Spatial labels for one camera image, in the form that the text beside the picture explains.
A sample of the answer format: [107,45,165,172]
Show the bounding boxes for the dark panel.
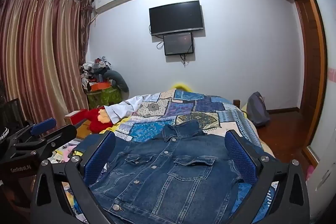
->
[0,98,21,132]

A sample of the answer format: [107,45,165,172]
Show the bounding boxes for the blue denim jacket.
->
[75,120,276,224]

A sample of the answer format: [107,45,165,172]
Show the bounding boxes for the striped brown curtain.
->
[0,0,91,131]

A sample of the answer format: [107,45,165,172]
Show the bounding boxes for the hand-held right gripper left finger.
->
[30,131,117,224]

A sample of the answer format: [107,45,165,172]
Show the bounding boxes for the red box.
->
[64,109,89,125]

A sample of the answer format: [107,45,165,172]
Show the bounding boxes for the white cloth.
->
[104,94,161,124]

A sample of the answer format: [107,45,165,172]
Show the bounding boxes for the green box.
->
[86,84,123,109]

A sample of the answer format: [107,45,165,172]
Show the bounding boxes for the wooden door frame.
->
[290,0,329,168]

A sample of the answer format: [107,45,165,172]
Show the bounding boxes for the orange box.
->
[90,81,112,92]

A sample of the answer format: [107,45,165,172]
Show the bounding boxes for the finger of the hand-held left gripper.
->
[8,118,57,144]
[13,124,77,156]

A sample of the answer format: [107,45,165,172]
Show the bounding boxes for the patchwork bedspread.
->
[105,89,277,224]

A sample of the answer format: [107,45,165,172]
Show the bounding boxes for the grey pillow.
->
[104,70,130,100]

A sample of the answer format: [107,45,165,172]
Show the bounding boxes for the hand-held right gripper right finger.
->
[224,130,311,224]

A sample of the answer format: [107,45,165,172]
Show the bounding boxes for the small black monitor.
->
[163,32,194,56]

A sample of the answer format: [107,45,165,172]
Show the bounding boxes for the red plush toy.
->
[88,106,114,133]

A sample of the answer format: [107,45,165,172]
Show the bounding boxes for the black wall television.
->
[149,0,205,37]

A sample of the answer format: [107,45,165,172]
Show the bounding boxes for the black monitor cables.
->
[157,40,190,67]

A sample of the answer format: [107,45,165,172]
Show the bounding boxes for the grey backpack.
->
[246,91,270,128]

